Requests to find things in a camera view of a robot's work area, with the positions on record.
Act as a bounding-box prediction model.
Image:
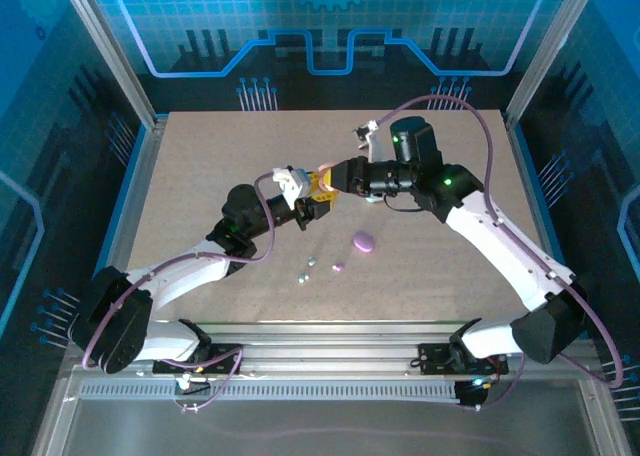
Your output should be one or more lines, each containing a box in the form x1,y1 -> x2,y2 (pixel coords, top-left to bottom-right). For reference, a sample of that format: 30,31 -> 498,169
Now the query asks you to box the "purple earbud charging case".
352,229 -> 377,254

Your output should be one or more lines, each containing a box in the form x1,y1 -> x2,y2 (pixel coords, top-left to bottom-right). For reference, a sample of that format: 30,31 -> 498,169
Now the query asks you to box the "small black circuit board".
453,375 -> 491,411
172,371 -> 214,398

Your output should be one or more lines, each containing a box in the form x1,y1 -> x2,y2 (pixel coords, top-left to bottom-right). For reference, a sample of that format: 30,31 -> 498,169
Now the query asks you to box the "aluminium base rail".
64,319 -> 604,385

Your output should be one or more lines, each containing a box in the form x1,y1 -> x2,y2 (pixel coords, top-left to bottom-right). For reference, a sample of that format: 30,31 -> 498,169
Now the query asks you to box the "aluminium frame post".
55,0 -> 160,130
503,0 -> 604,127

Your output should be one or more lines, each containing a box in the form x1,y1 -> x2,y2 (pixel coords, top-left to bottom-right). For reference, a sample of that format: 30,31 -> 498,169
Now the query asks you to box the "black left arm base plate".
151,343 -> 245,377

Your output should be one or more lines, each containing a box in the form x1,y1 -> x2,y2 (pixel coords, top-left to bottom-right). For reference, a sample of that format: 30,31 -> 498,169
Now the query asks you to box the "slotted grey cable duct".
78,381 -> 464,403

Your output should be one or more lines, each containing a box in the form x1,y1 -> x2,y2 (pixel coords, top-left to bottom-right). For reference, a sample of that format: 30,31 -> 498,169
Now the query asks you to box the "aluminium side rail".
29,115 -> 169,456
502,110 -> 634,456

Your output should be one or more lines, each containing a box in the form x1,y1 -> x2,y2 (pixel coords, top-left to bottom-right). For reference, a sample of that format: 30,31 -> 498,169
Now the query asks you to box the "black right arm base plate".
416,342 -> 510,377

